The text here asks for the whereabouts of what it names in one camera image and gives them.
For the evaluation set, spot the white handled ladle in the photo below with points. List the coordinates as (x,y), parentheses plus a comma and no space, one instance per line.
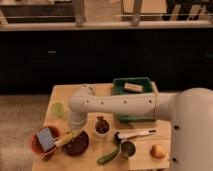
(118,137)

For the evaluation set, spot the white cup with dark contents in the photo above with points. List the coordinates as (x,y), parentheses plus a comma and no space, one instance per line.
(102,127)

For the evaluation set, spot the dark purple bowl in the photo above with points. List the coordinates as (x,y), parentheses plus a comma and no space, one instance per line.
(78,145)

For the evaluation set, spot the small green cup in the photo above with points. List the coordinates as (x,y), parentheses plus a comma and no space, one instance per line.
(57,109)

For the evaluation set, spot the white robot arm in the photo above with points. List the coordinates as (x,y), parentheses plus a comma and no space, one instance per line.
(190,113)

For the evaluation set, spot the orange fruit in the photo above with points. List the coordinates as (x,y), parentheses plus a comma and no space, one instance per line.
(158,151)

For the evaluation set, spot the beige block in bin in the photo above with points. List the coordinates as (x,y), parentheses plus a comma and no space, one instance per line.
(132,87)

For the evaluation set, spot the green cucumber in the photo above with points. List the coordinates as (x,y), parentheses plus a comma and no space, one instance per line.
(108,157)

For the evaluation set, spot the blue sponge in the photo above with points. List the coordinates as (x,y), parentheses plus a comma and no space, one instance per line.
(45,138)

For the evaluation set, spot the orange bowl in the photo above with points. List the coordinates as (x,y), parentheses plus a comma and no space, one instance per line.
(36,147)

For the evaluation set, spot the green plastic bin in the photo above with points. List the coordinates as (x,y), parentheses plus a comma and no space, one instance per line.
(118,89)

